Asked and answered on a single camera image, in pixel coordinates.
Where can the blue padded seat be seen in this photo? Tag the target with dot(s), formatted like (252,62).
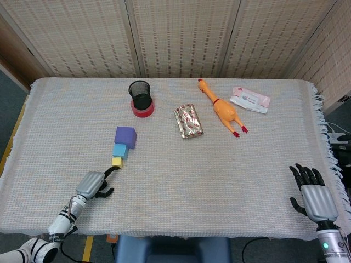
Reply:
(172,249)

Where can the black mesh pen holder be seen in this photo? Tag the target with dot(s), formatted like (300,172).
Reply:
(140,100)

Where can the large purple foam cube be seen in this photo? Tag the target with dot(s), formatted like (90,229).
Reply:
(126,135)

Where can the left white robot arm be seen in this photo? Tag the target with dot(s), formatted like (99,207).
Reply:
(65,219)

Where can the red tape roll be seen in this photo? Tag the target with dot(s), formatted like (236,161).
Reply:
(142,114)

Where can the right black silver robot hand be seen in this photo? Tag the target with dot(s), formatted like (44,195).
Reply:
(319,202)

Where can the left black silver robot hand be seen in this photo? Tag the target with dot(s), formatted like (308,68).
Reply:
(89,185)

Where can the small orange box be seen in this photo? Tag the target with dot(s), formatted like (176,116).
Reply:
(112,238)

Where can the orange rubber chicken toy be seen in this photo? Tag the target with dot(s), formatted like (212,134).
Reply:
(225,109)

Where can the woven bamboo folding screen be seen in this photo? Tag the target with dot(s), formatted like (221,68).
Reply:
(178,35)

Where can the medium blue foam cube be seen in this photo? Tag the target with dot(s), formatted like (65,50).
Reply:
(120,151)

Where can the small yellow foam cube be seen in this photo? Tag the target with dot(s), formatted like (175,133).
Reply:
(117,162)

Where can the silver foil snack packet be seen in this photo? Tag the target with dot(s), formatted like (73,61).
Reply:
(188,121)

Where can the pink white wet wipes pack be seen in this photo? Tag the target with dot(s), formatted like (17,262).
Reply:
(249,100)

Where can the white woven tablecloth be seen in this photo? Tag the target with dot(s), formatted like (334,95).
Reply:
(192,178)

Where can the black equipment base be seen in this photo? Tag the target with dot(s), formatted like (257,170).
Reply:
(344,159)

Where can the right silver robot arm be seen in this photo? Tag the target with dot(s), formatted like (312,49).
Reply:
(330,245)

